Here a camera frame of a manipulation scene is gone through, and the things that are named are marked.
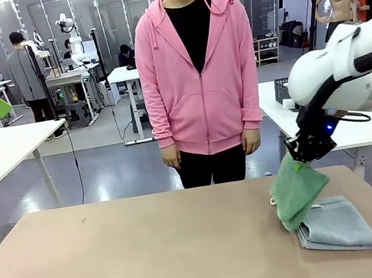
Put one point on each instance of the white standing desk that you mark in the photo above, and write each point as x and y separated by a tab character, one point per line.
125	73

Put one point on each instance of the nude mannequin with dark skirt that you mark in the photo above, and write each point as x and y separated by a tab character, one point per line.
336	3

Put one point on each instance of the green terry towel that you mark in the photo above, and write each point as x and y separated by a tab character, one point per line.
297	195

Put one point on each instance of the person's right hand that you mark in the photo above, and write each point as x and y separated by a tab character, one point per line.
171	157

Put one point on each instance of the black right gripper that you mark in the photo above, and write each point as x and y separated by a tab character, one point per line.
319	132

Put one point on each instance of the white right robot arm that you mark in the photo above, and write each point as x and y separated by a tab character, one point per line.
337	60

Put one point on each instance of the person in black leaning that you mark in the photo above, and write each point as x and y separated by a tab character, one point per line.
126	57

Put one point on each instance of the person in pink hoodie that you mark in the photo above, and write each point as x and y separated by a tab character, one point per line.
199	90

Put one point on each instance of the black bags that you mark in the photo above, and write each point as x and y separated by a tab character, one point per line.
292	35

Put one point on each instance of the white computer case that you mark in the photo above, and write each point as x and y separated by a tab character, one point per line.
109	92

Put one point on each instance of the tall white background robot arm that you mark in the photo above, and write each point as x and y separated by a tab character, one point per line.
73	40

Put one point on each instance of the black stand with white top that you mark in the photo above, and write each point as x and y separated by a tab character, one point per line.
312	25

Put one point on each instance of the large white table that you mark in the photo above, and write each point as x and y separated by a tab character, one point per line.
367	132
13	150

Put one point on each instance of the person's right forearm pink sleeve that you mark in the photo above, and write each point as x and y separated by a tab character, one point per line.
160	122

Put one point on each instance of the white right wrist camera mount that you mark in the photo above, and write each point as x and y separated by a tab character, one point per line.
291	103

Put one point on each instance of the black tripod stand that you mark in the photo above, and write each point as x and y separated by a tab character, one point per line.
100	60
42	84

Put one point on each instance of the wooden shoe shelf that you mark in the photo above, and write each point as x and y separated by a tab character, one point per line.
267	50

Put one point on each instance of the person in grey coat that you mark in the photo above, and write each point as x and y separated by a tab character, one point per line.
28	76

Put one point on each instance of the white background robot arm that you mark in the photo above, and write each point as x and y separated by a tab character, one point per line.
38	49

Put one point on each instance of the dark grey slotted basket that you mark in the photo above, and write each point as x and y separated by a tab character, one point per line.
282	90

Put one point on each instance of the person's left hand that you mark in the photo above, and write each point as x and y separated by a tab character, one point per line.
251	141

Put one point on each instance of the light blue terry towel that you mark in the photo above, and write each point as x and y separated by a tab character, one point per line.
340	227

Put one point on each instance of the seated person in dark clothes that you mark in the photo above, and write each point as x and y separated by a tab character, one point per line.
67	51

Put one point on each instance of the person's left forearm pink sleeve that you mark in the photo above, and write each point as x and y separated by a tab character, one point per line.
251	99

